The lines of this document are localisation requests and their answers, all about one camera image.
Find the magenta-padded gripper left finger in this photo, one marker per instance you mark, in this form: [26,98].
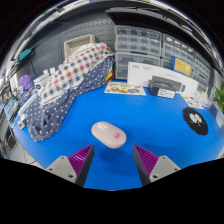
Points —
[65,166]

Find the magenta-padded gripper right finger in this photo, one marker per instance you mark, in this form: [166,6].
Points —
[161,166]

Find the pink computer mouse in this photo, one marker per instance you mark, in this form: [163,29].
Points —
[108,133]

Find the black scalloped mouse pad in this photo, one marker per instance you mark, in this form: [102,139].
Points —
[195,121]

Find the navy polka dot cloth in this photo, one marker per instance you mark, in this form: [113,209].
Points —
[50,116]

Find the white tube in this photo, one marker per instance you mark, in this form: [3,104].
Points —
[26,110]

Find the colourful sticker sheet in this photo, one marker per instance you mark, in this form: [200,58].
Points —
[192,102]
[125,88]

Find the small black box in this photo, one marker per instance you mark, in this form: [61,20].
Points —
[155,89]

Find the white glove box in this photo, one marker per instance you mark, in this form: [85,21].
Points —
[203,99]

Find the potted green plant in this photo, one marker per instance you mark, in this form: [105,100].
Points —
[220,98]

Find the grey small-parts drawer cabinet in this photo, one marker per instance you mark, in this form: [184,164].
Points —
[201,83]
[133,61]
[202,63]
[178,46]
[165,63]
[138,40]

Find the purple bag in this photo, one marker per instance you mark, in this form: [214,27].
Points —
[26,82]

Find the red blue plaid cloth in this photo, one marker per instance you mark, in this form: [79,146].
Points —
[75,71]

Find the white keyboard box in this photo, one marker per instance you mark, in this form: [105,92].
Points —
[140,73]

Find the yellow and blue box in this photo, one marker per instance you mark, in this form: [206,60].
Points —
[181,66]

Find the teal object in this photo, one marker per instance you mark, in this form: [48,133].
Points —
[24,54]

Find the white woven basket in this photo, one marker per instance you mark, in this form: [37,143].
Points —
[78,43]

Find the dark wall shelf unit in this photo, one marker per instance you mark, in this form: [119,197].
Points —
[150,18]

